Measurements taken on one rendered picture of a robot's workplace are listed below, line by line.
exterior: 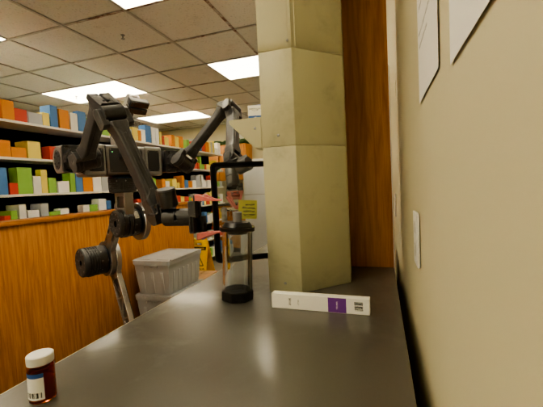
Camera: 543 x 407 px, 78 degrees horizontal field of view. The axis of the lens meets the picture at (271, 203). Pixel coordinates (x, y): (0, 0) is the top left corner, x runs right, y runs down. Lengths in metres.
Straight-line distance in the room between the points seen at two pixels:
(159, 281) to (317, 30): 2.66
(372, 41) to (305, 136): 0.56
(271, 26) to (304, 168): 0.46
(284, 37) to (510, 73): 0.96
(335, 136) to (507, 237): 0.94
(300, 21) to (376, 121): 0.49
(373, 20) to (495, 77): 1.27
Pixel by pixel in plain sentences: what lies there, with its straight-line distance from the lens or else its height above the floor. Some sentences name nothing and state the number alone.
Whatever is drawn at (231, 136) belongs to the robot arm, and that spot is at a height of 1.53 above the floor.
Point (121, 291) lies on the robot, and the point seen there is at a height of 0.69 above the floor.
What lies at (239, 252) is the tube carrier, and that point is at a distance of 1.01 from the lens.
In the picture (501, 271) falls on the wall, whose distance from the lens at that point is 0.28.
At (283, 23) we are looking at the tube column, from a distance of 1.19.
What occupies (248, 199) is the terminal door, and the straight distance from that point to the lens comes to 1.36.
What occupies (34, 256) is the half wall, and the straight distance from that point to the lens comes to 2.89.
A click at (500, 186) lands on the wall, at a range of 0.27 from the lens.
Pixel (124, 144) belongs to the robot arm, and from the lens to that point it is 1.23.
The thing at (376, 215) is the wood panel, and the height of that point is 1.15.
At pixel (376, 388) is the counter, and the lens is 0.67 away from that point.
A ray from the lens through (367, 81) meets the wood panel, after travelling 1.46.
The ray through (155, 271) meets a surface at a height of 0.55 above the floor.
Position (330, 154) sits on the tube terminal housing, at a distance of 1.14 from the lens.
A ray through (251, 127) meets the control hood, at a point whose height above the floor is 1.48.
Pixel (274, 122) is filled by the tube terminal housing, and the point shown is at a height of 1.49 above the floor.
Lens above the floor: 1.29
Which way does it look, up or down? 3 degrees down
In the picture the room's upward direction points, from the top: 3 degrees counter-clockwise
